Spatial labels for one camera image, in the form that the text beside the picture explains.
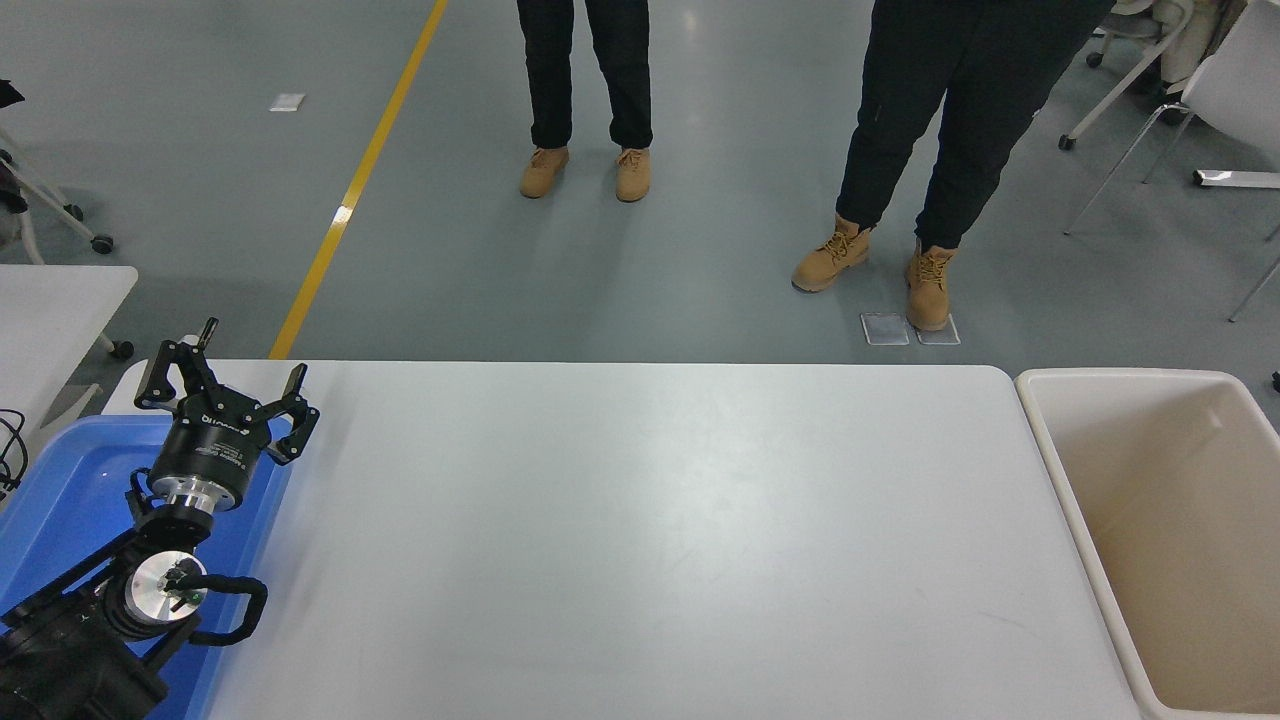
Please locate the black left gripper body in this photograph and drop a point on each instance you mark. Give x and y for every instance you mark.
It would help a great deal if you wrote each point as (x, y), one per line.
(215, 450)

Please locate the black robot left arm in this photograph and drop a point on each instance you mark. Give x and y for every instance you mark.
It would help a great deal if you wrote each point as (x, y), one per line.
(60, 650)

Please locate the blue plastic tray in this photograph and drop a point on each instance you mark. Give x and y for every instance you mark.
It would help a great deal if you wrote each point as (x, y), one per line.
(70, 480)

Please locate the white wheeled stand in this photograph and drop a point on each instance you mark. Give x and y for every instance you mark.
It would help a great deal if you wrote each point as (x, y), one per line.
(60, 205)

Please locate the white floor tag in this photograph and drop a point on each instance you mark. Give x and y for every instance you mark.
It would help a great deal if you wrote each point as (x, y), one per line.
(288, 102)

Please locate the person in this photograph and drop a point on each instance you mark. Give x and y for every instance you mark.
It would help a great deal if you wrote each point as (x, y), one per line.
(625, 70)
(950, 110)

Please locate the clear floor plate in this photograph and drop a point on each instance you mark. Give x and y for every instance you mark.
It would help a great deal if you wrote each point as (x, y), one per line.
(955, 335)
(884, 330)

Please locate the large pale bin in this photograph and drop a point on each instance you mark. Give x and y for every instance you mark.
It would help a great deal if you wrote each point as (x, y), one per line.
(1150, 520)

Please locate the white wheeled rack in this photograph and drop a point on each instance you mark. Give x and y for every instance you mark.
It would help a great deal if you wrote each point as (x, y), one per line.
(1110, 95)

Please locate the white flat bar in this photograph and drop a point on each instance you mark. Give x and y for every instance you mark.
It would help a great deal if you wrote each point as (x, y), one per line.
(1240, 178)

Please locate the beige hanging garment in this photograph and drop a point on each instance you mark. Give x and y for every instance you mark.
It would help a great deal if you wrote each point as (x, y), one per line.
(1195, 40)

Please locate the white chair chrome legs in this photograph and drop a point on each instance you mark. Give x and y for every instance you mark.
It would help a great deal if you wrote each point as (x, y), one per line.
(1240, 90)

